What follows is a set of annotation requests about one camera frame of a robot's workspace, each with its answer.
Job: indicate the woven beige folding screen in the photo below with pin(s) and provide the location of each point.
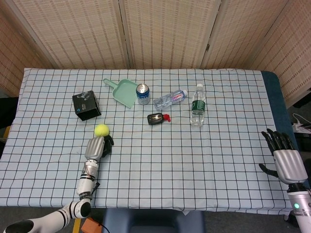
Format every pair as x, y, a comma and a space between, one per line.
158, 31

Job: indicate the blue drink can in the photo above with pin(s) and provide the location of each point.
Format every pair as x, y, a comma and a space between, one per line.
143, 95

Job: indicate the dark blue chair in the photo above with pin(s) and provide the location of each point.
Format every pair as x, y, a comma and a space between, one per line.
153, 222

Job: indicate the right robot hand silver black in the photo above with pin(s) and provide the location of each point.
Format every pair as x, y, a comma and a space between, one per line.
288, 165

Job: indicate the yellow tennis ball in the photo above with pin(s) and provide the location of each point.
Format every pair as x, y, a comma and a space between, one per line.
101, 130

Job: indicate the orange block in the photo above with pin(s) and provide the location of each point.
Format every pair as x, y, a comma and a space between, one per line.
90, 225

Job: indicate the dark furniture piece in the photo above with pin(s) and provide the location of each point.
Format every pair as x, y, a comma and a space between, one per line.
8, 112

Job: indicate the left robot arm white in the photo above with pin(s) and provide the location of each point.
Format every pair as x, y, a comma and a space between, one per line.
86, 184

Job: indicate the black cardboard box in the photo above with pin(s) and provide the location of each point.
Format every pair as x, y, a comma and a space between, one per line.
86, 105

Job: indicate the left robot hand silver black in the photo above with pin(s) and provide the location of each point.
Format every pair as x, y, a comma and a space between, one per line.
94, 146

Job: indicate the white black checkered tablecloth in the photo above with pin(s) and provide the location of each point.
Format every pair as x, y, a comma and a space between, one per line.
170, 157

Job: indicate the blue padded table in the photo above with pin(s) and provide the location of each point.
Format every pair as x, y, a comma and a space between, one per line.
274, 97

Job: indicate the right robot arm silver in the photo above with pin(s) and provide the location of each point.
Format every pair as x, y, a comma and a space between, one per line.
301, 206

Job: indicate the clear bottle green label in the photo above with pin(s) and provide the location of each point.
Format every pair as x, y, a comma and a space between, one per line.
198, 106

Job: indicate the green plastic dustpan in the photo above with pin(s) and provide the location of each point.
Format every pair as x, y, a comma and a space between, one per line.
124, 93

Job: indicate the clear bottle pink label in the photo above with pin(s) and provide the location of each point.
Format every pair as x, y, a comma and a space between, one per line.
168, 100

